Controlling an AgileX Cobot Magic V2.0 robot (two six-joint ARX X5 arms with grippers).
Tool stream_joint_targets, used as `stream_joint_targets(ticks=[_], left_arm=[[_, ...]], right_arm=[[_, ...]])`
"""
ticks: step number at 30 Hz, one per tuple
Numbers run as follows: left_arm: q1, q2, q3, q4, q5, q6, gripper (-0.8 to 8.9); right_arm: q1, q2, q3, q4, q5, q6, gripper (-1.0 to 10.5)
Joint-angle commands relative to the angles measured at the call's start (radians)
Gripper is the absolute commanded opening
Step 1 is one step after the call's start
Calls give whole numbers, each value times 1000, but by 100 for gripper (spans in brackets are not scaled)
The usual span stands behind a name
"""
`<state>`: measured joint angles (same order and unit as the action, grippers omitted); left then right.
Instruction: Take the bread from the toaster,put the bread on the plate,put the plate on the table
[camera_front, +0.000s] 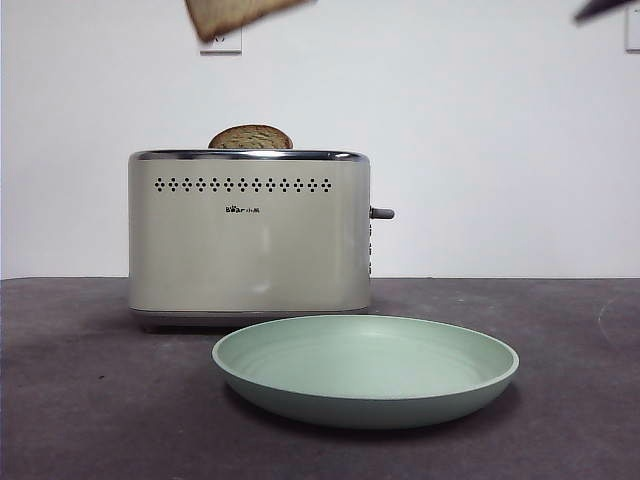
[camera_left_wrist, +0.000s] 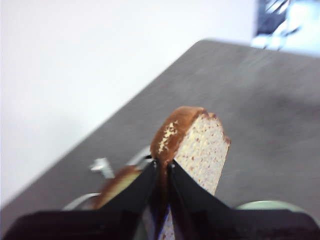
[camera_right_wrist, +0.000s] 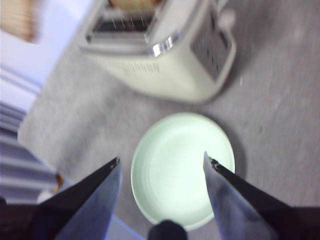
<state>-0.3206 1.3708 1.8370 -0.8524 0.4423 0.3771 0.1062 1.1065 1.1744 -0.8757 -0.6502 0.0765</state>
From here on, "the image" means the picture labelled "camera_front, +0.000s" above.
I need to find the light brown bread slice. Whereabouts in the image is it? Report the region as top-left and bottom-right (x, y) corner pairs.
(183, 0), (319, 43)

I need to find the pale green round plate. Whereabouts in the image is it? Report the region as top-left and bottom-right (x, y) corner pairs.
(211, 314), (521, 431)

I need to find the dark crust bread slice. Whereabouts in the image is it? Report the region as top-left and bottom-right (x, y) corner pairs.
(207, 124), (294, 151)

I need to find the cream two-slot toaster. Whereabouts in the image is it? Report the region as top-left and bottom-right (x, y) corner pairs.
(127, 148), (373, 334)

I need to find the white wall plate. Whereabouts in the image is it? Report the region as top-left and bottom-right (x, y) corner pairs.
(625, 4), (640, 53)

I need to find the white wall socket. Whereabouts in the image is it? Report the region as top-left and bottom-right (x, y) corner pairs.
(199, 24), (244, 56)

